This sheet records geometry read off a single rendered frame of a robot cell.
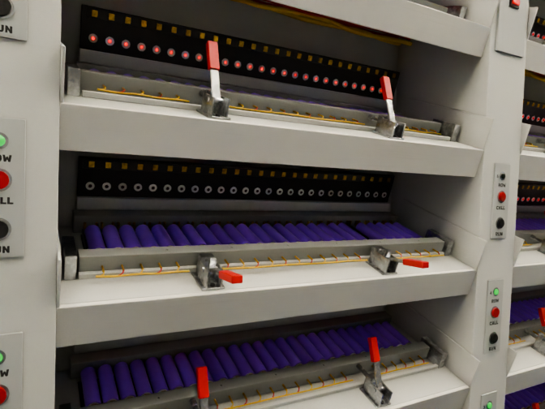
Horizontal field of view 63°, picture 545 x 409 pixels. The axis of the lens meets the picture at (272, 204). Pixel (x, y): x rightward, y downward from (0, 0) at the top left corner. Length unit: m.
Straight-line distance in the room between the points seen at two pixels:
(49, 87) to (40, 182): 0.09
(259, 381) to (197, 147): 0.33
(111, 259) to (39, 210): 0.10
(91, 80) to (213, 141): 0.15
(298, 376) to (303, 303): 0.14
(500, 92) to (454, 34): 0.13
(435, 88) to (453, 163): 0.18
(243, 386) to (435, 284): 0.32
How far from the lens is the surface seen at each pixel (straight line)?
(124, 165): 0.62
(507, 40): 0.84
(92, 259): 0.51
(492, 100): 0.80
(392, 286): 0.66
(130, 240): 0.56
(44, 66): 0.46
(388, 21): 0.67
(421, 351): 0.83
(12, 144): 0.45
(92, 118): 0.46
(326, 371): 0.70
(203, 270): 0.51
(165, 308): 0.49
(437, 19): 0.73
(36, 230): 0.46
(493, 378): 0.88
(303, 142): 0.55
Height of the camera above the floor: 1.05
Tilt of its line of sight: 2 degrees down
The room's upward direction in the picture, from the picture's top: 2 degrees clockwise
